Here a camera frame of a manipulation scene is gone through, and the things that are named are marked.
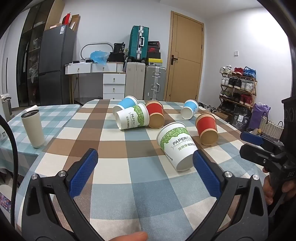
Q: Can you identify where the brown blue checkered tablecloth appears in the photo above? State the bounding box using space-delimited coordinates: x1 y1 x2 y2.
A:
20 99 271 241

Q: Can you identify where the group of shoes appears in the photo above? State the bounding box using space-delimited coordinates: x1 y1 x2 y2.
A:
219 65 257 107

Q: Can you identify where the red paper cup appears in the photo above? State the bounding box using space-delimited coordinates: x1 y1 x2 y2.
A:
145 100 165 129
195 113 219 146

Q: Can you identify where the small cardboard box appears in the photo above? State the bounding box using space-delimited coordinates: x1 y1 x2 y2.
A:
216 111 230 122

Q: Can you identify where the purple bag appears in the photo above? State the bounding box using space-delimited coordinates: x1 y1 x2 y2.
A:
248 103 271 131

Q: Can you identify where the white drawer chest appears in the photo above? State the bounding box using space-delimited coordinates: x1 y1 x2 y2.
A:
103 73 126 100

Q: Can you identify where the white leaf-print paper cup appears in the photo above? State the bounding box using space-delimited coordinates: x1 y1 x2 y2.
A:
156 122 200 172
115 103 150 131

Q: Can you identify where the black glass display cabinet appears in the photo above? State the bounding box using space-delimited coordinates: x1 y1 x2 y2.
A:
15 0 58 109

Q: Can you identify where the black printed bag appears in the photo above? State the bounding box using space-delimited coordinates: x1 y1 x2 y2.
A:
231 105 252 131

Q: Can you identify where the black cable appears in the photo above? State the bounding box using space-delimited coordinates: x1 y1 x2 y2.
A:
0 115 19 232

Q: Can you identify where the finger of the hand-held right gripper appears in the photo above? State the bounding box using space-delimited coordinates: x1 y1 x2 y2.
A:
239 145 286 173
240 131 284 151

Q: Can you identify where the teal suitcase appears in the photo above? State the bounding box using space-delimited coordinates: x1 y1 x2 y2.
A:
128 25 150 62

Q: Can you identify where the white suitcase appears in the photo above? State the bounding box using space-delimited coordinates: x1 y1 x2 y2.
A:
125 62 146 100

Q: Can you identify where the grey refrigerator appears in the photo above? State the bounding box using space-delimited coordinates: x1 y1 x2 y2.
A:
38 25 77 107

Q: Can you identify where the blue paper cup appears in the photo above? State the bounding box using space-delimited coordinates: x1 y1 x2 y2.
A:
180 99 199 120
112 95 139 116

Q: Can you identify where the wooden shoe rack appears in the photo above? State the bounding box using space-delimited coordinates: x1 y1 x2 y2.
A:
218 70 258 110

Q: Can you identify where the person's right hand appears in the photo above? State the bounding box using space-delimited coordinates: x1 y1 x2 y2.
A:
262 175 275 205

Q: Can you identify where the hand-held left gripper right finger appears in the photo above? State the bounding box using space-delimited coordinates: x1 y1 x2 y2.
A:
192 149 270 241

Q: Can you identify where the oval white-framed mirror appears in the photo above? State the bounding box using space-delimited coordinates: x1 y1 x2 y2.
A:
80 42 114 63

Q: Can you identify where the woven basket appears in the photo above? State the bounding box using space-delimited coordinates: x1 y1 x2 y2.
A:
258 115 284 142

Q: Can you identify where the white steel tumbler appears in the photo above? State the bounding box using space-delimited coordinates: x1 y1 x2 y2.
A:
21 105 45 149

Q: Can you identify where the person's left hand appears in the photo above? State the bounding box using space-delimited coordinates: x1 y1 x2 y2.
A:
105 232 148 241

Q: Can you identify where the blue plastic bag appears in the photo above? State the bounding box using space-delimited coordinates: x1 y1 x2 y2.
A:
90 50 110 64

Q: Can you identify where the white dressing desk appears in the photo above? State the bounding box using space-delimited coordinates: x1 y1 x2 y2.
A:
65 62 126 104

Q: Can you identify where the pair of floor shoes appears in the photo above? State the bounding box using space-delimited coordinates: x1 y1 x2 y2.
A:
198 102 218 114

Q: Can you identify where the silver suitcase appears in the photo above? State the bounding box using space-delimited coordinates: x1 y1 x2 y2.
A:
143 65 167 101

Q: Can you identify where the wooden door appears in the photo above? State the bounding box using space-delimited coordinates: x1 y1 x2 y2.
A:
165 10 205 102

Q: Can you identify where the teal checkered tablecloth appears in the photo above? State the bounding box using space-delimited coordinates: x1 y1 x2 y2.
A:
0 104 82 173

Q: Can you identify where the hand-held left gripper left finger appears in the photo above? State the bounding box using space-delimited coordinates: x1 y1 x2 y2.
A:
21 148 105 241

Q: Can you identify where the flat cardboard box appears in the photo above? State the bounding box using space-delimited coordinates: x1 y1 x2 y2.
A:
69 14 81 32

